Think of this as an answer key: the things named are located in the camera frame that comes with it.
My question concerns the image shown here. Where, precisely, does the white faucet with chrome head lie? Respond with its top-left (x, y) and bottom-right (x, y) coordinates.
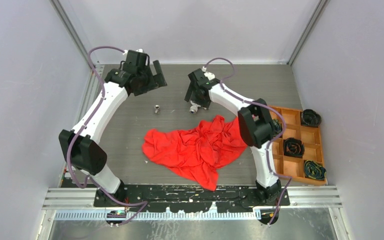
top-left (189, 102), bottom-right (201, 114)

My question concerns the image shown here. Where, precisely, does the silver metal pipe fitting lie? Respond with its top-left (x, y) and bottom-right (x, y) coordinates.
top-left (154, 104), bottom-right (161, 114)

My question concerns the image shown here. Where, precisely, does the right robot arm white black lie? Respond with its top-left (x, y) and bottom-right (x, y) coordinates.
top-left (184, 68), bottom-right (282, 206)

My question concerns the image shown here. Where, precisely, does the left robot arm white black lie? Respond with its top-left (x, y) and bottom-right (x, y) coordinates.
top-left (58, 49), bottom-right (167, 207)

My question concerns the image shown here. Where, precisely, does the red cloth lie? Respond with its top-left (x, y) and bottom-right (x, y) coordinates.
top-left (141, 115), bottom-right (248, 191)

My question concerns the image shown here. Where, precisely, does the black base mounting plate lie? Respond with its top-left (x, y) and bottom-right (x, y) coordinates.
top-left (93, 184), bottom-right (291, 215)

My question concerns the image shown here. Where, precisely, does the orange compartment tray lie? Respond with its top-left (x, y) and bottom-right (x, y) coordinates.
top-left (270, 106), bottom-right (327, 186)

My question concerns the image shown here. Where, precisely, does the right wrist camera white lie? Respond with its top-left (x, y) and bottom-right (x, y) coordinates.
top-left (201, 66), bottom-right (216, 81)

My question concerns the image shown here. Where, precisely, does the black coiled strap upper compartment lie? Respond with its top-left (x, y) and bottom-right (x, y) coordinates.
top-left (271, 119), bottom-right (283, 136)

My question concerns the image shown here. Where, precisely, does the black coiled strap compartment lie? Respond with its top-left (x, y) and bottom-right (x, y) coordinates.
top-left (303, 160), bottom-right (327, 181)
top-left (271, 119), bottom-right (283, 136)
top-left (283, 137), bottom-right (306, 159)

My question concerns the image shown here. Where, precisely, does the black coiled strap middle compartment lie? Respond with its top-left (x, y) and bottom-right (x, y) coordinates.
top-left (283, 137), bottom-right (306, 159)

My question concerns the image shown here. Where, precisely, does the black coiled strap outside tray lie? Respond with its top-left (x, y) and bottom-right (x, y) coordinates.
top-left (300, 108), bottom-right (322, 128)

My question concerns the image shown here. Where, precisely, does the black coiled strap lower compartment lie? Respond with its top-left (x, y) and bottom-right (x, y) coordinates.
top-left (303, 160), bottom-right (327, 181)

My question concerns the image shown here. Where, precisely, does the slotted cable duct grey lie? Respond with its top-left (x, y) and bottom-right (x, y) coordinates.
top-left (54, 209), bottom-right (261, 221)

